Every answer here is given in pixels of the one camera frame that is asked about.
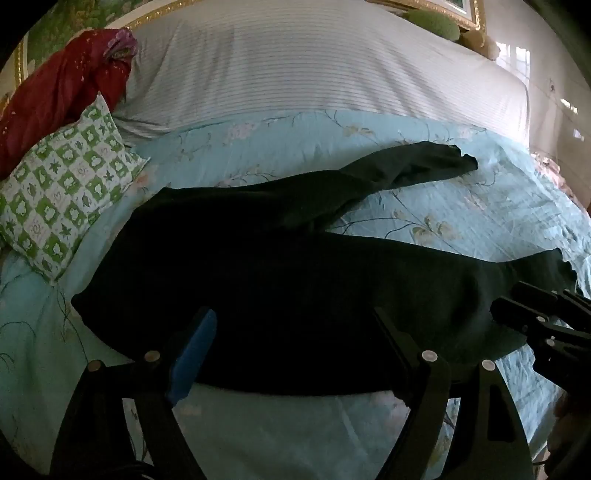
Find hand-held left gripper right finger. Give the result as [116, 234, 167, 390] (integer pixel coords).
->
[373, 307, 532, 480]

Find small gold framed picture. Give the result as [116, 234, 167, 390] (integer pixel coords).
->
[383, 0, 488, 34]

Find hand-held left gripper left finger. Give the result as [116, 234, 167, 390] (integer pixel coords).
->
[48, 307, 218, 480]

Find gold framed landscape painting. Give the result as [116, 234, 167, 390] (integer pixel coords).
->
[14, 0, 185, 88]

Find black pants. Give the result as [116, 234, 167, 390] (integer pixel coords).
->
[71, 141, 578, 398]

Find green cushion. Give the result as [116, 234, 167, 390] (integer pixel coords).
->
[405, 9, 462, 43]

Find green checked pillow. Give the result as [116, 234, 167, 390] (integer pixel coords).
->
[0, 92, 151, 283]

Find beige plush toy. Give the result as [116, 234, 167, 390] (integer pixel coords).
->
[461, 29, 502, 61]

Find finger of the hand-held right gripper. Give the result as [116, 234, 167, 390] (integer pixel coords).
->
[490, 298, 591, 356]
[512, 281, 591, 319]

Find red patterned cloth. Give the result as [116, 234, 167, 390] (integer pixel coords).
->
[0, 28, 139, 181]

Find light blue floral blanket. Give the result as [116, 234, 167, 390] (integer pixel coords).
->
[0, 111, 591, 480]

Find pink floral cloth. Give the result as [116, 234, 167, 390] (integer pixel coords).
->
[531, 151, 583, 197]

